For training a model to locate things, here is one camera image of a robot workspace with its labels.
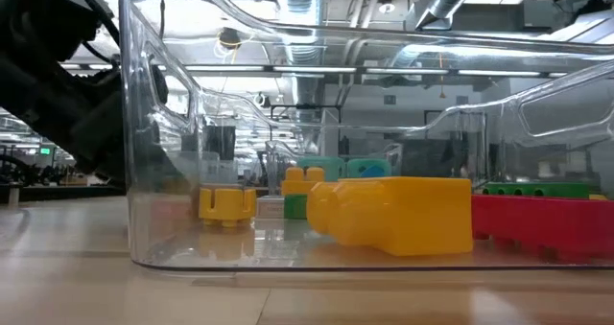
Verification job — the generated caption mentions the yellow notched toy block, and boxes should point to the yellow notched toy block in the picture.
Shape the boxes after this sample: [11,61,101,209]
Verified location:
[199,186,258,229]

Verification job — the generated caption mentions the cyan foam die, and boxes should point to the cyan foam die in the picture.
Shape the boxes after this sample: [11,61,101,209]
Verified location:
[295,155,346,182]
[345,157,392,178]

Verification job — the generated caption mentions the green toy block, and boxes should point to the green toy block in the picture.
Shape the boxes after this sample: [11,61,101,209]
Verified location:
[482,181,591,200]

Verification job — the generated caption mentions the red toy block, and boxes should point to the red toy block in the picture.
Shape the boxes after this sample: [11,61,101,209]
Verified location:
[471,194,614,262]

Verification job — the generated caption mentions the clear plastic bin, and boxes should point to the clear plastic bin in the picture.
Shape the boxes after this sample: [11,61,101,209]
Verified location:
[117,0,614,271]
[265,140,403,197]

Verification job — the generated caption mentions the black upright panel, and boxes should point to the black upright panel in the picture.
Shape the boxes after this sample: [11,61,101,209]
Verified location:
[203,125,238,161]

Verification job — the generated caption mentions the small clear plastic container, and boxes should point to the small clear plastic container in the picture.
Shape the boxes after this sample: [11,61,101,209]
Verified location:
[181,150,239,187]

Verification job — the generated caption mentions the ceiling light strip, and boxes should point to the ceiling light strip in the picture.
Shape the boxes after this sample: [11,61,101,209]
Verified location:
[272,65,357,74]
[458,69,541,78]
[365,67,450,76]
[184,64,266,72]

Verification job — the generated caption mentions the black ceiling device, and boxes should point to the black ceiling device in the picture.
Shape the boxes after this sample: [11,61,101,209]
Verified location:
[218,26,243,51]

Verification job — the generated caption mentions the playing card deck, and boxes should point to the playing card deck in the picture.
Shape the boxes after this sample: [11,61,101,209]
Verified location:
[257,196,286,220]

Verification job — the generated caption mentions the yellow two-stud toy block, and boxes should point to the yellow two-stud toy block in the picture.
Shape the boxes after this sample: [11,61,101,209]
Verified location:
[281,166,327,197]

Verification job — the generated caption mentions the small dark green brick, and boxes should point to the small dark green brick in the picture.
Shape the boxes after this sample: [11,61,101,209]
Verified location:
[283,194,309,220]

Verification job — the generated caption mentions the black aluminium table frame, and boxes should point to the black aluminium table frame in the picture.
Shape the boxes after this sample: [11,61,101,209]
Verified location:
[0,184,127,204]

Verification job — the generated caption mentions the silver corrugated duct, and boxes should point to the silver corrugated duct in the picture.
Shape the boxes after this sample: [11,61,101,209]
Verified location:
[275,0,327,120]

